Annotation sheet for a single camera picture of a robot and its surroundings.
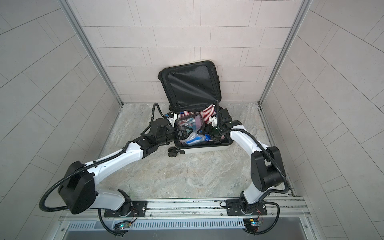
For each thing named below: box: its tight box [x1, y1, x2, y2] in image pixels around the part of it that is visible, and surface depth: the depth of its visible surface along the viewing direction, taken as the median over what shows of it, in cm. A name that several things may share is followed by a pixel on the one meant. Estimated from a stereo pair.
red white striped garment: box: [179, 104, 216, 124], surface depth 101 cm
